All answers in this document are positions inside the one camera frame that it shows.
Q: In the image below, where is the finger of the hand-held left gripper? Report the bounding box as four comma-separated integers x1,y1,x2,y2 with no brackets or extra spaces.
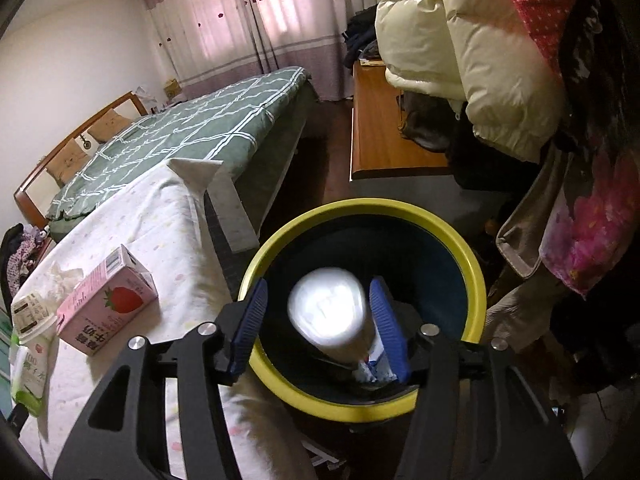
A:
6,402,29,430

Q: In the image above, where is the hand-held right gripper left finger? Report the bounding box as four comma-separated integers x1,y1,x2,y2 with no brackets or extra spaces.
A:
52,277,271,480

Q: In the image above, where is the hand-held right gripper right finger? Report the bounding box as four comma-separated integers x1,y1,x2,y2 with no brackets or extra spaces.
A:
368,275,583,480

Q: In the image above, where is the green and white carton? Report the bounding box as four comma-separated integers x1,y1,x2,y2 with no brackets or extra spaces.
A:
10,330,53,418

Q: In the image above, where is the white plastic bottle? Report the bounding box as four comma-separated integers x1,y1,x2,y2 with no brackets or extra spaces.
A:
287,267,373,366

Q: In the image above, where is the yellow rimmed dark trash bin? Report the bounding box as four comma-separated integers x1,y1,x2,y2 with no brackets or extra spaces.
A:
237,199,487,423

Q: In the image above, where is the small white barcode carton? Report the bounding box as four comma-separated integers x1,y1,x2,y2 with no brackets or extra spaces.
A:
11,290,57,336

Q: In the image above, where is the pink strawberry milk carton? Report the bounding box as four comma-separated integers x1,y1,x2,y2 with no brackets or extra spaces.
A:
56,244,158,357

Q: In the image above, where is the white crumpled plastic sheet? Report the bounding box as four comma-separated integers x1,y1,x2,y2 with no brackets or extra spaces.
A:
42,262,86,301

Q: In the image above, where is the patterned light cloth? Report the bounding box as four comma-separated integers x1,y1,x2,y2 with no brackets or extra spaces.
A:
10,232,51,286

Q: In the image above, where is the wooden bed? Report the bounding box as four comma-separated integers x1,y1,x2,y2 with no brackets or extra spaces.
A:
14,66,321,256

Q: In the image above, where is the wooden desk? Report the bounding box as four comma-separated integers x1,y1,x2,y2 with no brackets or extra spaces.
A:
348,60,451,183

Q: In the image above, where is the green checked quilt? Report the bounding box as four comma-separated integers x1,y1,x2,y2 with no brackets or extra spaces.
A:
45,66,308,221

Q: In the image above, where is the dark brown bag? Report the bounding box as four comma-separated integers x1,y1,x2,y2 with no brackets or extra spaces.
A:
397,90,471,153

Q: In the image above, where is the floral pink garment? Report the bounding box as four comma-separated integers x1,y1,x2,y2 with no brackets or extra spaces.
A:
495,145,640,301

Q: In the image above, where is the brown pillow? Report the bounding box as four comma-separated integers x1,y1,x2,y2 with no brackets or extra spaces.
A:
47,140,93,183
87,110,133,143

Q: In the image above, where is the cream down jacket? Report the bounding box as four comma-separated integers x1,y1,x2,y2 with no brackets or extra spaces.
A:
369,0,563,163

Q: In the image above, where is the pile of dark clothes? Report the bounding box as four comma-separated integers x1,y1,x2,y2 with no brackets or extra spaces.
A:
342,4,386,66

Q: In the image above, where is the pink and white curtain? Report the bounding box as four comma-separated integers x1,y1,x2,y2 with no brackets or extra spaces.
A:
245,0,373,102
141,0,278,87

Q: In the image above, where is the dark patterned garment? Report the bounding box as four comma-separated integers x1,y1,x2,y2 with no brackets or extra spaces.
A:
557,0,640,161

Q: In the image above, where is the pink dotted jacket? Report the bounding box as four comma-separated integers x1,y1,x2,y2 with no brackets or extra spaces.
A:
492,0,591,61

